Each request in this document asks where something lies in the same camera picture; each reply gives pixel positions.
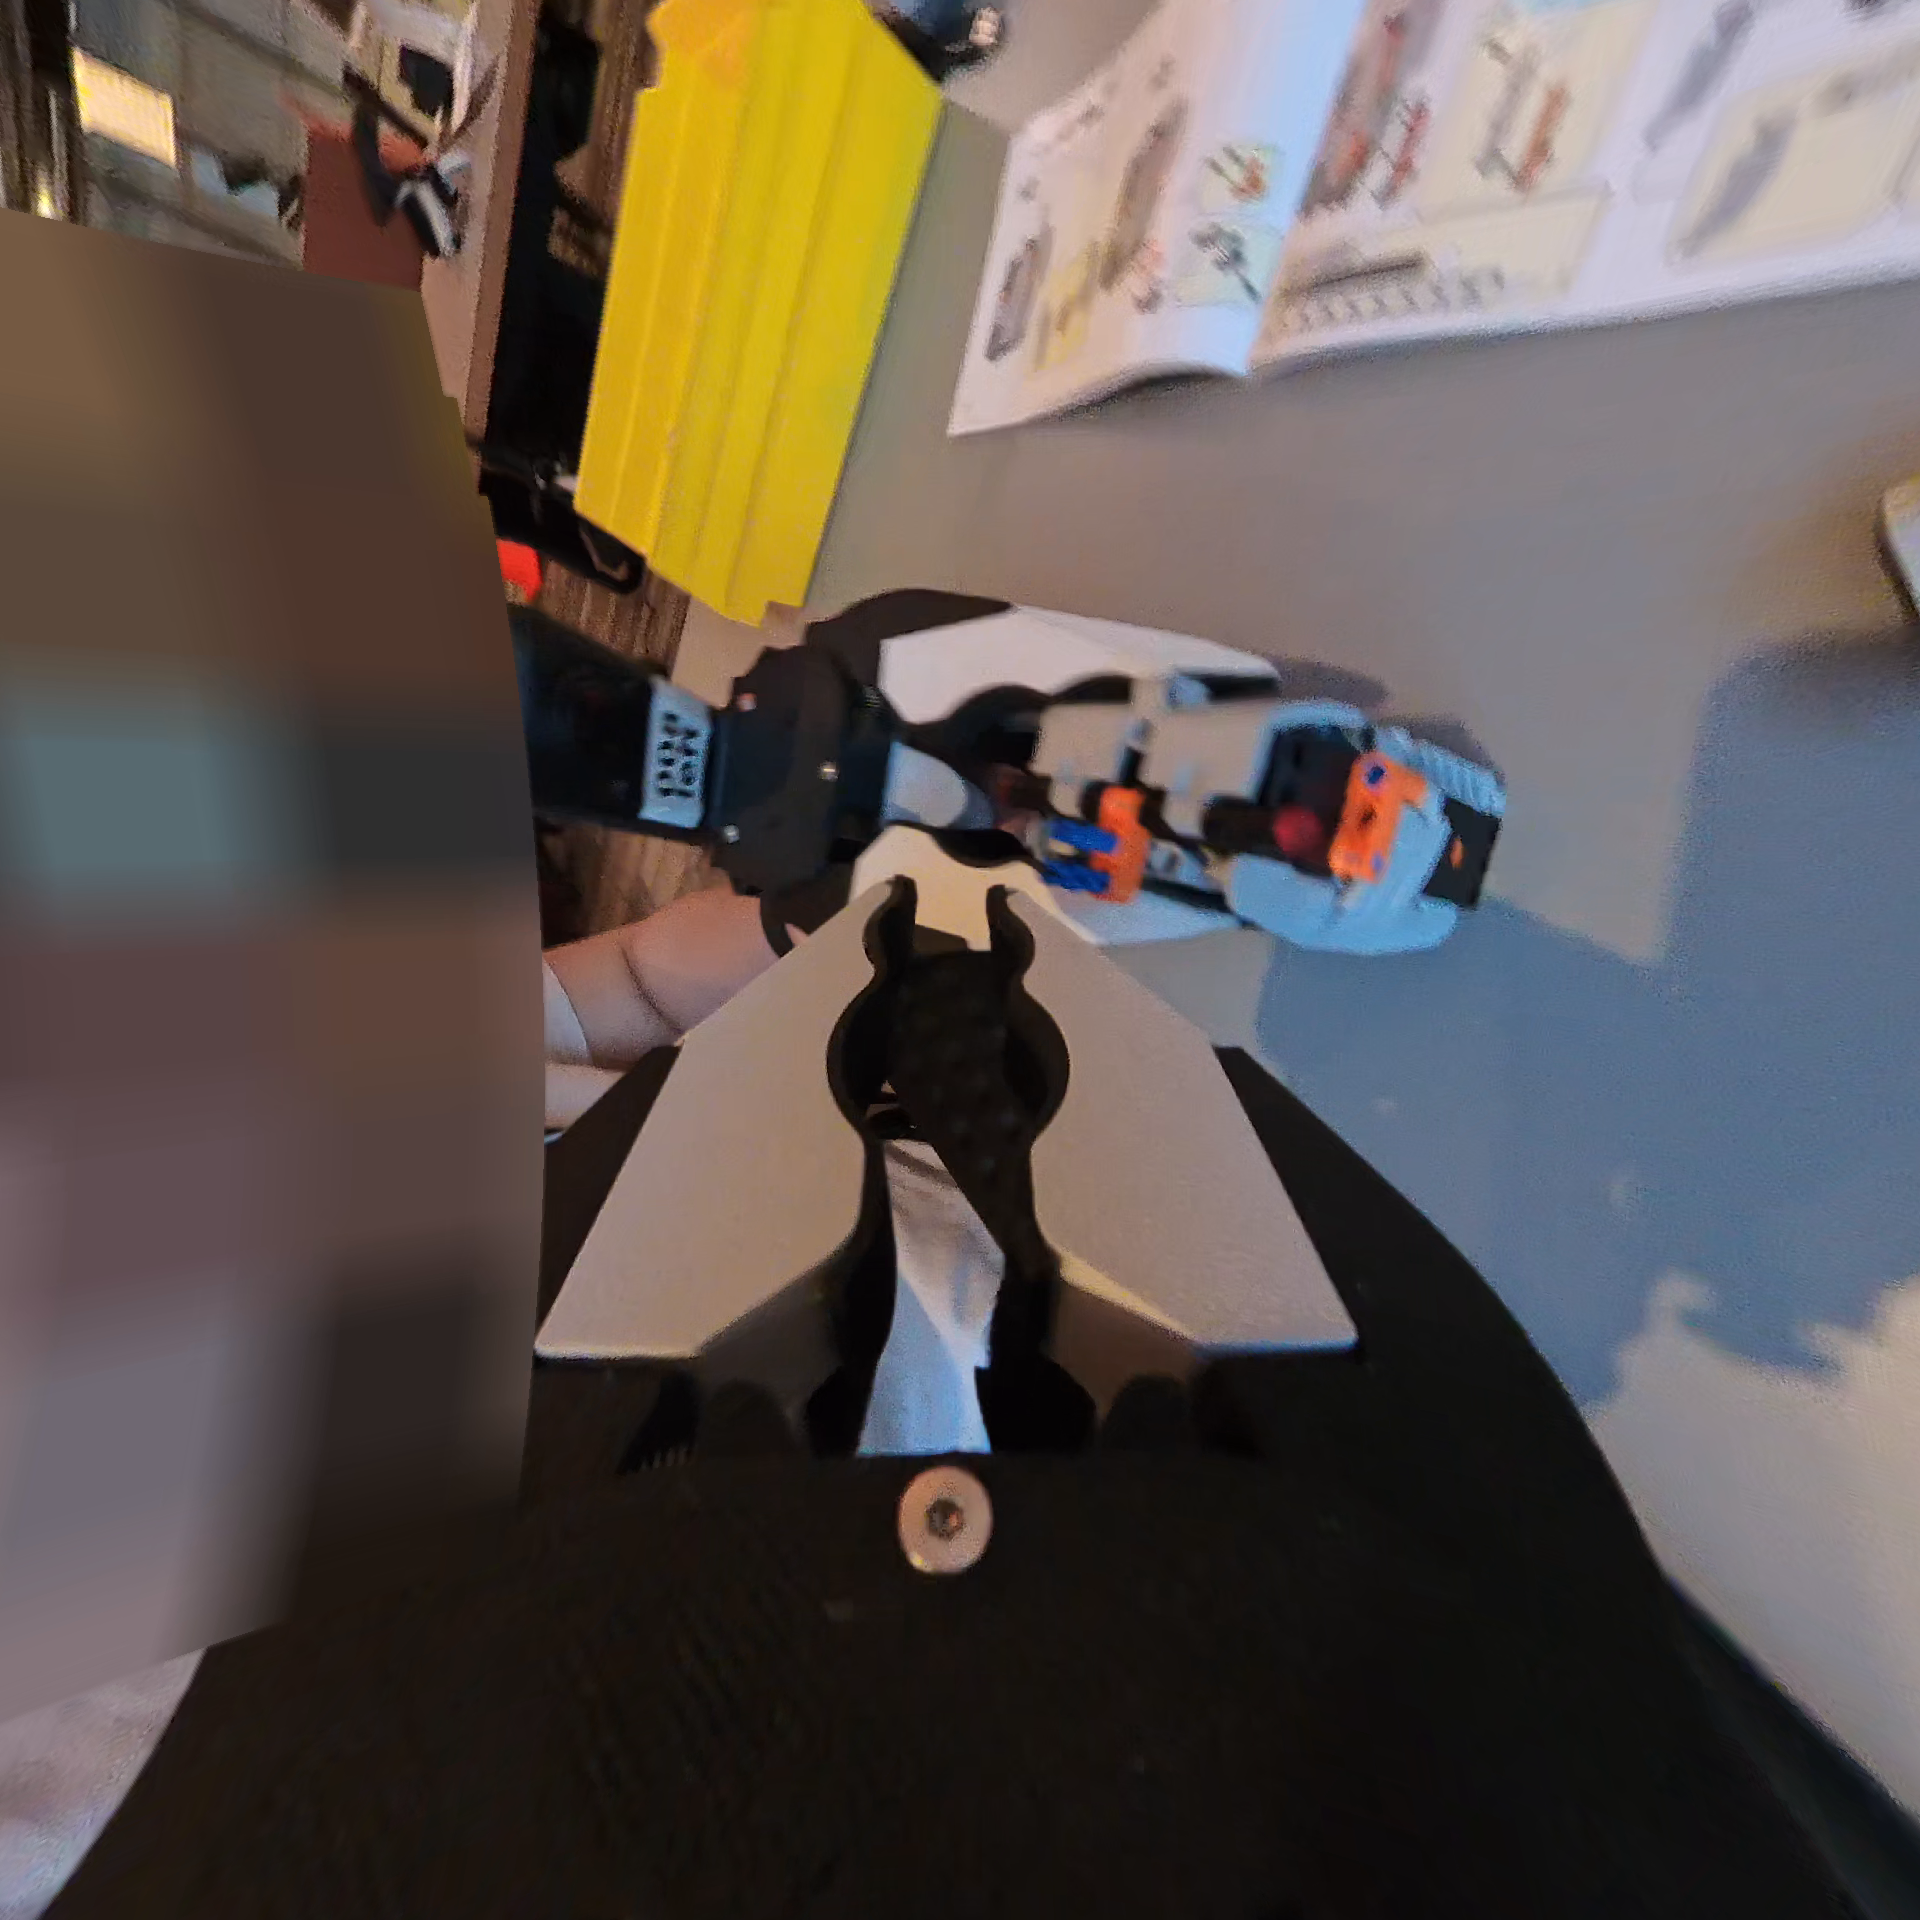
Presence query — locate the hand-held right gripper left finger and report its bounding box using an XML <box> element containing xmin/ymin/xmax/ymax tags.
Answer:
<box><xmin>536</xmin><ymin>879</ymin><xmax>923</xmax><ymax>1452</ymax></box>

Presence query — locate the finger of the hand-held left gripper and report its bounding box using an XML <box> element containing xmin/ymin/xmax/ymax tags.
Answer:
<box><xmin>854</xmin><ymin>831</ymin><xmax>1250</xmax><ymax>953</ymax></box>
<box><xmin>879</xmin><ymin>604</ymin><xmax>1287</xmax><ymax>726</ymax></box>

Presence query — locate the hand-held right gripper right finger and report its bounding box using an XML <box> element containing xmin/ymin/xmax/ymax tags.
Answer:
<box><xmin>984</xmin><ymin>886</ymin><xmax>1363</xmax><ymax>1452</ymax></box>

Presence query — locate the grey building block model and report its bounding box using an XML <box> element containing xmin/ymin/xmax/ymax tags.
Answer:
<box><xmin>1035</xmin><ymin>698</ymin><xmax>1507</xmax><ymax>961</ymax></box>

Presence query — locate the white instruction booklet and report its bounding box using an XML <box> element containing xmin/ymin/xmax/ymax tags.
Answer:
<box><xmin>949</xmin><ymin>0</ymin><xmax>1920</xmax><ymax>438</ymax></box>

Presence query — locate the person's white shirt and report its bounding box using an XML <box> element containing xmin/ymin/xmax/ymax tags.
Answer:
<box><xmin>0</xmin><ymin>1142</ymin><xmax>1008</xmax><ymax>1920</ymax></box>

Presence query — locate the yellow plastic bin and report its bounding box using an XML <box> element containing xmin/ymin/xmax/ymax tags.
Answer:
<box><xmin>575</xmin><ymin>0</ymin><xmax>945</xmax><ymax>624</ymax></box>

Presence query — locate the grey battery hub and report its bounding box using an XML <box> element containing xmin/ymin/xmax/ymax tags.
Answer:
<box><xmin>879</xmin><ymin>0</ymin><xmax>1008</xmax><ymax>68</ymax></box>

